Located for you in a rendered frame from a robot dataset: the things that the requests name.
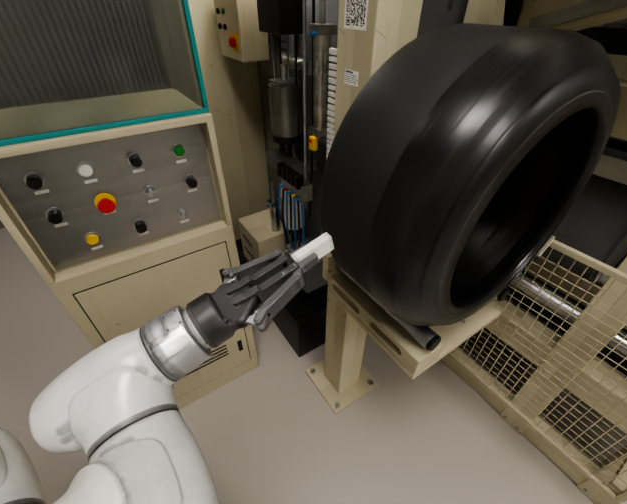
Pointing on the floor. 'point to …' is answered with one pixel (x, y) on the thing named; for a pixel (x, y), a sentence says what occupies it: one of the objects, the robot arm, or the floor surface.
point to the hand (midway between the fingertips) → (313, 252)
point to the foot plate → (344, 390)
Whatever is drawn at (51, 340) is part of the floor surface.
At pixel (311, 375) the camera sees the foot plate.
